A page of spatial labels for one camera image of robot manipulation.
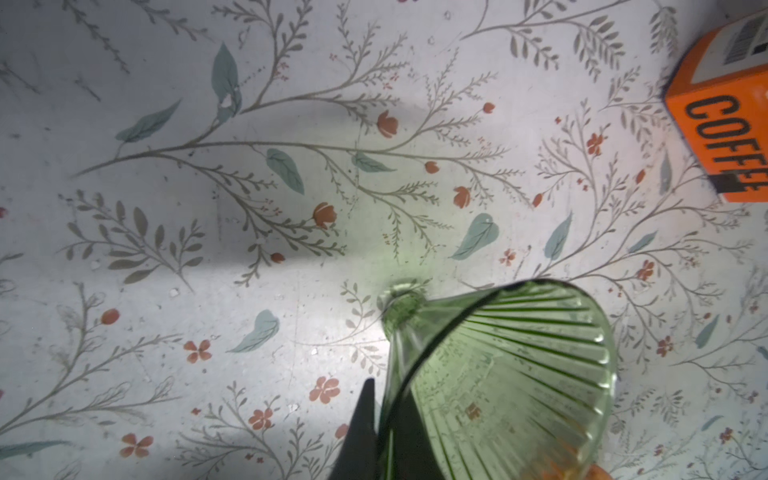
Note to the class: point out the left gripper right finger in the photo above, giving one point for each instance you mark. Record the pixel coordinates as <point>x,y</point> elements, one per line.
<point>407,449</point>

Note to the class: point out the green glass dripper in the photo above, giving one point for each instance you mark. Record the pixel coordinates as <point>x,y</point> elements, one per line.
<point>512,382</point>

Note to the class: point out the orange coffee filter box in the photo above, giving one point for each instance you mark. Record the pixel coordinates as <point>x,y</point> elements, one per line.
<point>718,100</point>

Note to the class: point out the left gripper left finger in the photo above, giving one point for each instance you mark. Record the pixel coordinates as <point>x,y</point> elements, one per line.
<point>357,458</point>

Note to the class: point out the orange glass carafe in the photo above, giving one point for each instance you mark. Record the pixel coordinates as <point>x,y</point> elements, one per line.
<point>596,472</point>

